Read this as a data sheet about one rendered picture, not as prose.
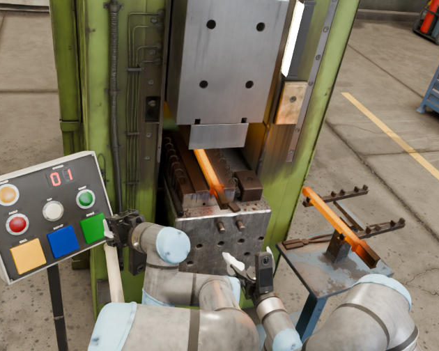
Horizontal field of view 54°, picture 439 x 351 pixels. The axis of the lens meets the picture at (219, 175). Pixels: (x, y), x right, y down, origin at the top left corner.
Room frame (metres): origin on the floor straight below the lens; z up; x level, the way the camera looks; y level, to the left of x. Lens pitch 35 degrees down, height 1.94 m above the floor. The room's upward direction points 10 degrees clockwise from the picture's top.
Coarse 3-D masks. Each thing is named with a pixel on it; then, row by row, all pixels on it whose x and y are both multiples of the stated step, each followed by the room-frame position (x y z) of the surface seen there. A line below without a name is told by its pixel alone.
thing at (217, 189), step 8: (200, 152) 1.45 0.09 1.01; (200, 160) 1.40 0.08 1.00; (208, 160) 1.40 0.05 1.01; (208, 168) 1.35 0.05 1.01; (208, 176) 1.29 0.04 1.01; (216, 176) 1.30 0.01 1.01; (216, 184) 1.25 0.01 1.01; (216, 192) 1.20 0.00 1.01; (216, 200) 1.19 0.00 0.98; (224, 200) 1.16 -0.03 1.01; (224, 208) 1.15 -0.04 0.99
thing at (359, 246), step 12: (312, 192) 1.34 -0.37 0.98; (324, 204) 1.28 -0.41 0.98; (324, 216) 1.24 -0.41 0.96; (336, 216) 1.22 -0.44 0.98; (336, 228) 1.18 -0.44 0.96; (348, 228) 1.16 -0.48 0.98; (348, 240) 1.12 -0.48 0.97; (360, 240) 1.11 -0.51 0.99; (360, 252) 1.08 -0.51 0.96; (372, 252) 1.05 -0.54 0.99; (372, 264) 1.03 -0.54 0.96
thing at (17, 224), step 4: (12, 220) 0.81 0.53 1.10; (16, 220) 0.81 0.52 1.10; (20, 220) 0.82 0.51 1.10; (24, 220) 0.83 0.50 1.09; (12, 224) 0.80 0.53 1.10; (16, 224) 0.81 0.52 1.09; (20, 224) 0.81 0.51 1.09; (24, 224) 0.82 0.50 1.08; (12, 228) 0.80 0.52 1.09; (16, 228) 0.80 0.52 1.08; (20, 228) 0.81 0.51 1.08; (16, 232) 0.80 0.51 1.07
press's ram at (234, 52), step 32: (192, 0) 1.18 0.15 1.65; (224, 0) 1.22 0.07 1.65; (256, 0) 1.25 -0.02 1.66; (288, 0) 1.29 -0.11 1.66; (192, 32) 1.19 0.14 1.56; (224, 32) 1.22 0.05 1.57; (256, 32) 1.26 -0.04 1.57; (192, 64) 1.19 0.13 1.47; (224, 64) 1.23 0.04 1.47; (256, 64) 1.27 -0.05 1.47; (192, 96) 1.19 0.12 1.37; (224, 96) 1.23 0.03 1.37; (256, 96) 1.28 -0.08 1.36
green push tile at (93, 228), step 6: (96, 216) 0.95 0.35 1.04; (102, 216) 0.96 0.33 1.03; (84, 222) 0.92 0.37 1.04; (90, 222) 0.93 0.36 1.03; (96, 222) 0.94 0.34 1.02; (102, 222) 0.95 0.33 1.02; (84, 228) 0.91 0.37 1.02; (90, 228) 0.92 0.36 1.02; (96, 228) 0.93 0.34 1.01; (102, 228) 0.94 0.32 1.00; (84, 234) 0.90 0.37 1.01; (90, 234) 0.91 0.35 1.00; (96, 234) 0.92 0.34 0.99; (102, 234) 0.93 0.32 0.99; (90, 240) 0.90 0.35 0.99; (96, 240) 0.91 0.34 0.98
